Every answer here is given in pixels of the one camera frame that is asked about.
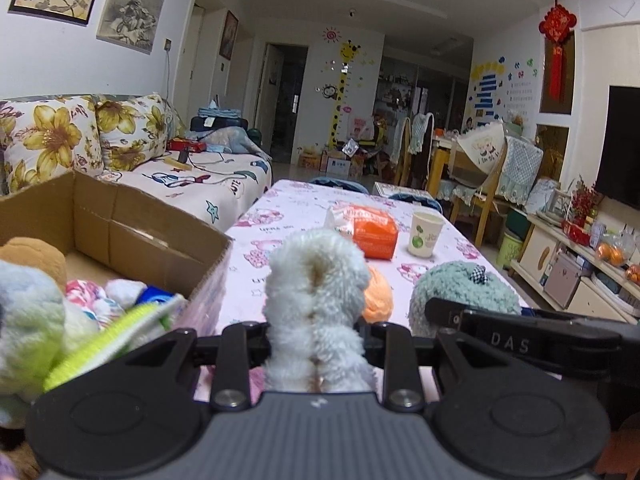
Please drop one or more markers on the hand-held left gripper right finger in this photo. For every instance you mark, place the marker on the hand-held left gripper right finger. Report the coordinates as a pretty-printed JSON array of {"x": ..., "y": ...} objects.
[{"x": 400, "y": 370}]

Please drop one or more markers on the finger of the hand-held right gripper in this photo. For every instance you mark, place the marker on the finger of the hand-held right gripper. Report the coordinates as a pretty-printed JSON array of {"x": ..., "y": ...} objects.
[{"x": 500, "y": 332}]

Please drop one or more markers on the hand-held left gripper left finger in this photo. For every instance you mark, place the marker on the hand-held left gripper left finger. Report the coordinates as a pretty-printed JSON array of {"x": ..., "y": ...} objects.
[{"x": 231, "y": 370}]

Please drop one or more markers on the teal fluffy plush toy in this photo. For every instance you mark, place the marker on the teal fluffy plush toy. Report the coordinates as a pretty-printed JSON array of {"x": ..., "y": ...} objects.
[{"x": 450, "y": 285}]

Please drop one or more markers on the white fluffy plush toy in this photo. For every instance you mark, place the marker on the white fluffy plush toy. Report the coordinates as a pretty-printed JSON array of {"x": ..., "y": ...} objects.
[{"x": 315, "y": 285}]

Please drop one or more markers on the brown cardboard box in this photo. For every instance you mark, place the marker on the brown cardboard box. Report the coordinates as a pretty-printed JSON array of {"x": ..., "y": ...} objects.
[{"x": 150, "y": 230}]

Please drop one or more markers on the blue white soft toy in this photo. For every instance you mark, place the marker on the blue white soft toy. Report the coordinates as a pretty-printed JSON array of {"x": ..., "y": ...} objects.
[{"x": 157, "y": 297}]

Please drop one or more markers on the pink white patterned soft toy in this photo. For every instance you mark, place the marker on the pink white patterned soft toy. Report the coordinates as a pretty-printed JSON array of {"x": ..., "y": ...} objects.
[{"x": 92, "y": 300}]

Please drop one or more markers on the orange plush ball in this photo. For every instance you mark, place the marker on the orange plush ball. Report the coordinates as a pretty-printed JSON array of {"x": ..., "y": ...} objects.
[{"x": 377, "y": 295}]

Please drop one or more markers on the green waste bin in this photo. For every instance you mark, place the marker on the green waste bin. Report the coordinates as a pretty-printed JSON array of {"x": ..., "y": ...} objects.
[{"x": 510, "y": 249}]

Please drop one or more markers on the cream television cabinet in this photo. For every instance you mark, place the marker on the cream television cabinet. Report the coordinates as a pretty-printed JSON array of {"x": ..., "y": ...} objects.
[{"x": 545, "y": 255}]

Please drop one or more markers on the orange fruit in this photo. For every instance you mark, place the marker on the orange fruit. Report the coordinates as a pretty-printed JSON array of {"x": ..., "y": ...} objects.
[
  {"x": 634, "y": 275},
  {"x": 610, "y": 254}
]

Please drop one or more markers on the lime green fuzzy cloth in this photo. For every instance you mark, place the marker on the lime green fuzzy cloth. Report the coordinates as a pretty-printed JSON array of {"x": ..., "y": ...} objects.
[{"x": 115, "y": 340}]

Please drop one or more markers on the white paper cup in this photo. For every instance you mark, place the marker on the white paper cup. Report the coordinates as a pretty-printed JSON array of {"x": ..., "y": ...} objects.
[{"x": 424, "y": 237}]

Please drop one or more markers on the orange tissue pack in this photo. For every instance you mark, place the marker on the orange tissue pack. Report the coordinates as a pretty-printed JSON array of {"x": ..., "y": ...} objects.
[{"x": 375, "y": 232}]

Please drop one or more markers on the dark blue chair back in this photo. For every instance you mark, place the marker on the dark blue chair back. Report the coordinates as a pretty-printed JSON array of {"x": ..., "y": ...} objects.
[
  {"x": 417, "y": 201},
  {"x": 337, "y": 183}
]

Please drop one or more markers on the red flower arrangement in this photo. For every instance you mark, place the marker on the red flower arrangement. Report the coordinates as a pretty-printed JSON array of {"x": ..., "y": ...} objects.
[{"x": 585, "y": 200}]

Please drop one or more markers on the wooden chair with cover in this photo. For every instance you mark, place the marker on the wooden chair with cover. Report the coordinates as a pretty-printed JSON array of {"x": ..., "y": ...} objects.
[{"x": 492, "y": 160}]

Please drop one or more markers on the pink printed tablecloth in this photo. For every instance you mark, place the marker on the pink printed tablecloth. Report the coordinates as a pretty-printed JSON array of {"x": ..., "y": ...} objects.
[{"x": 300, "y": 210}]

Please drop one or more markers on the sofa with printed cover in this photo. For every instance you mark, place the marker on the sofa with printed cover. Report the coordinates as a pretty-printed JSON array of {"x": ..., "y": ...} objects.
[{"x": 200, "y": 190}]

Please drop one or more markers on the black television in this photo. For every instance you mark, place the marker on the black television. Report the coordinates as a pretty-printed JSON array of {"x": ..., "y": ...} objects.
[{"x": 622, "y": 150}]

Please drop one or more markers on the pale blue white plush toy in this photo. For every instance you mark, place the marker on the pale blue white plush toy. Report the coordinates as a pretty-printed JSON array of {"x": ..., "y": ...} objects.
[{"x": 27, "y": 320}]

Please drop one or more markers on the white carton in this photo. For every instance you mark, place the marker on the white carton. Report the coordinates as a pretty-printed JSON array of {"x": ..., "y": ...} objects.
[{"x": 337, "y": 164}]

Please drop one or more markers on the red box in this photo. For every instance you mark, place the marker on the red box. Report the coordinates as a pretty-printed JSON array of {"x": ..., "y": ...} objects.
[{"x": 186, "y": 145}]

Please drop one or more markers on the grey plush on sofa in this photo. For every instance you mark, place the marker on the grey plush on sofa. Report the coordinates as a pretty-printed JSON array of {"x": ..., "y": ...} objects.
[{"x": 232, "y": 141}]

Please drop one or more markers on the black bag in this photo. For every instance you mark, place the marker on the black bag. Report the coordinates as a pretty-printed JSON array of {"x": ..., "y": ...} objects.
[{"x": 217, "y": 125}]

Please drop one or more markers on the small yellow floral cushion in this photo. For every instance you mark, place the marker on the small yellow floral cushion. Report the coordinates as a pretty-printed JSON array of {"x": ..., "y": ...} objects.
[{"x": 132, "y": 127}]

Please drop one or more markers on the giraffe height chart sticker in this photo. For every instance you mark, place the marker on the giraffe height chart sticker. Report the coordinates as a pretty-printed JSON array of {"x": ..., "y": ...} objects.
[{"x": 344, "y": 90}]

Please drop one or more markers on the large yellow floral cushion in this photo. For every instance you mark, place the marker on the large yellow floral cushion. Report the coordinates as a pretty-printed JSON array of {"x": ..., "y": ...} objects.
[{"x": 47, "y": 135}]

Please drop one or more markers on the unframed grey sketch picture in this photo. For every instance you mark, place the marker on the unframed grey sketch picture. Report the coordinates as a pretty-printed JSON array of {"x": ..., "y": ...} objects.
[{"x": 131, "y": 10}]

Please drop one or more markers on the blue striped wall sticker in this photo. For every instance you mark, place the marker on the blue striped wall sticker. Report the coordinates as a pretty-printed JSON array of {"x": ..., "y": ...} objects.
[{"x": 487, "y": 87}]

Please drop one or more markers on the red knot wall hanging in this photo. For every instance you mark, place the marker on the red knot wall hanging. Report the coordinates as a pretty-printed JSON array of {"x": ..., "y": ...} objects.
[{"x": 556, "y": 30}]

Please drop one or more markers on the dark framed wall picture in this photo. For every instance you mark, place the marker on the dark framed wall picture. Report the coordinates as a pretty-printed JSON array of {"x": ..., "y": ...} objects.
[{"x": 229, "y": 35}]

